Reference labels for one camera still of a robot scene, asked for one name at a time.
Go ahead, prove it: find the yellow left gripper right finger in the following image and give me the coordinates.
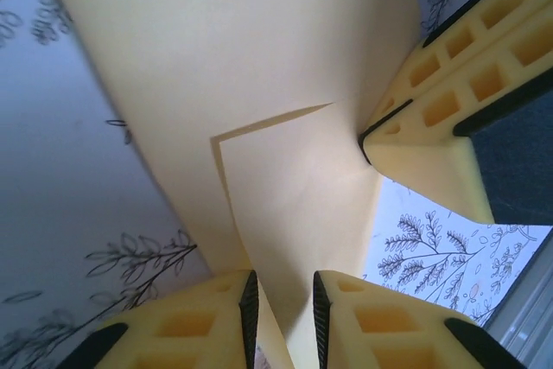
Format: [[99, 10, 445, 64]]
[[312, 269, 528, 369]]

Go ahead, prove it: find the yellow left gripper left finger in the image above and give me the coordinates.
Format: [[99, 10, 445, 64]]
[[54, 269, 260, 369]]

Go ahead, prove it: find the pale yellow paper sheet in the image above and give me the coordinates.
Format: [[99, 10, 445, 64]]
[[36, 0, 427, 369]]

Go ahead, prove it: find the aluminium table edge rail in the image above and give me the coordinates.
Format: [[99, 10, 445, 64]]
[[477, 250, 553, 369]]

